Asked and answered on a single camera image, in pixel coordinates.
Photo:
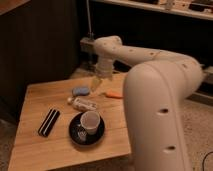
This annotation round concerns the white paper cup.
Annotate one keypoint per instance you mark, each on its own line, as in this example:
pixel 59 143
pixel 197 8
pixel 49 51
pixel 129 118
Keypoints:
pixel 90 121

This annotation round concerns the orange carrot toy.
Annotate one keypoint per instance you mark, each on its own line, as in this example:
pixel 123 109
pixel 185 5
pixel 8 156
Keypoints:
pixel 113 95

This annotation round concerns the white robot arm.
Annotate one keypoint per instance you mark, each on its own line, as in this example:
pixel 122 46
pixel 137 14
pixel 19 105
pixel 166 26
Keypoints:
pixel 153 89

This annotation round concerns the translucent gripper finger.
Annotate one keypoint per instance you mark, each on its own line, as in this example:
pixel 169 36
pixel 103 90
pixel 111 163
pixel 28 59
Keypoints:
pixel 96 82

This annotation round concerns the blue sponge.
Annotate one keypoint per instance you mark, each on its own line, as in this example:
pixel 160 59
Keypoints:
pixel 80 91

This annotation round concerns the metal pole stand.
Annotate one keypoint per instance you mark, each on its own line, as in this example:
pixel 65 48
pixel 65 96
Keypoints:
pixel 90 31

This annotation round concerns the wooden wall shelf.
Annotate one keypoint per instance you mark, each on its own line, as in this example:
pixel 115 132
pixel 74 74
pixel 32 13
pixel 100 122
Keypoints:
pixel 176 7

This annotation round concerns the black round plate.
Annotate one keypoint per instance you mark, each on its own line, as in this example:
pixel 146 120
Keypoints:
pixel 79 135

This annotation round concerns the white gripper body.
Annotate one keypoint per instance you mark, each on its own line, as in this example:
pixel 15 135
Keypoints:
pixel 105 71

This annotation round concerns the wooden side table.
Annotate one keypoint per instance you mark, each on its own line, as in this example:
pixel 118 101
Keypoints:
pixel 32 152

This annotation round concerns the black striped rectangular case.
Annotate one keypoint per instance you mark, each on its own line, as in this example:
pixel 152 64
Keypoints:
pixel 48 123

